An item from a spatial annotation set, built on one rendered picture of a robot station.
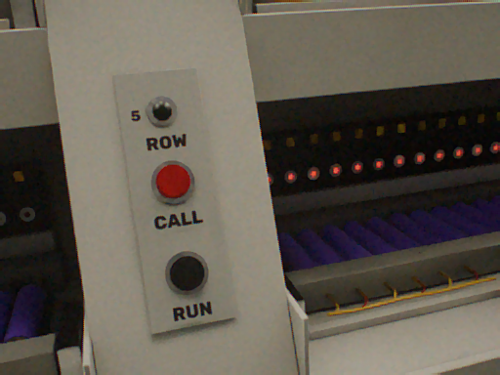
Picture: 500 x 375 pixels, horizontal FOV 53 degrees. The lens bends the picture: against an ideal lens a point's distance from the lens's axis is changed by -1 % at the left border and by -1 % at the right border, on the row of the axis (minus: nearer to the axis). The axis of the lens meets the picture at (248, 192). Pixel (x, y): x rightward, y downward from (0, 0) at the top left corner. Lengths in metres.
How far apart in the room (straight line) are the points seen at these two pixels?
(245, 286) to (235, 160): 0.06
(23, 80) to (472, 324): 0.28
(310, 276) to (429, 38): 0.16
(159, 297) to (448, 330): 0.18
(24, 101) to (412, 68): 0.21
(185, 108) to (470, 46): 0.18
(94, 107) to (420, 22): 0.18
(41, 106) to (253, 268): 0.13
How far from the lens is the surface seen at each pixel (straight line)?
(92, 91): 0.25
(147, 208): 0.24
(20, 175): 0.40
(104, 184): 0.24
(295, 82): 0.28
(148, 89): 0.25
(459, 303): 0.36
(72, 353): 0.29
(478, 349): 0.32
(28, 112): 0.27
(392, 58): 0.31
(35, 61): 0.26
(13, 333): 0.33
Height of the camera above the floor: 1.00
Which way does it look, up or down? 3 degrees up
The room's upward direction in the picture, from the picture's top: 9 degrees counter-clockwise
